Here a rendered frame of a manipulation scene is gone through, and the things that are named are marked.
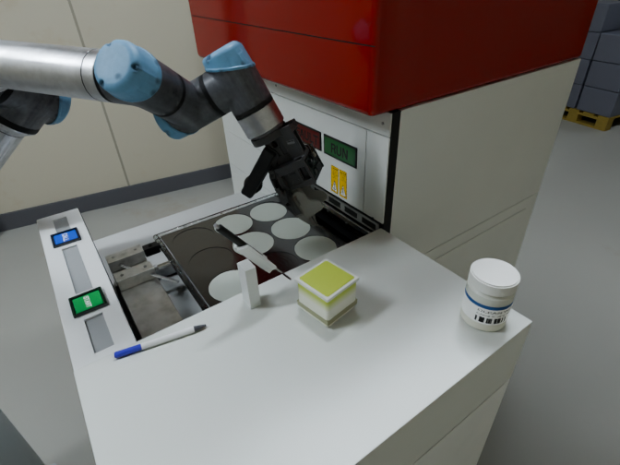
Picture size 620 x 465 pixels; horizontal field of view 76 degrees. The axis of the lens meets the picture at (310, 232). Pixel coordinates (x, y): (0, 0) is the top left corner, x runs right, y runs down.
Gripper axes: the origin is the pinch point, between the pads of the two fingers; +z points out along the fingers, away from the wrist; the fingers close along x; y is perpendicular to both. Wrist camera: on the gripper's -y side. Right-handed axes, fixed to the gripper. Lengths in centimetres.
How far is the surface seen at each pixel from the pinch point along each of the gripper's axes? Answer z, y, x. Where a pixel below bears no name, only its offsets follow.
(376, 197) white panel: 4.5, 12.0, 9.4
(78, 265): -14.9, -43.3, -15.8
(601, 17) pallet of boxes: 95, 153, 394
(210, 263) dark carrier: 0.6, -25.5, -3.7
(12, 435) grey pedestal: 15, -87, -33
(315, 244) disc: 10.4, -6.0, 7.9
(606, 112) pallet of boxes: 174, 139, 366
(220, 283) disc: 2.6, -20.9, -9.9
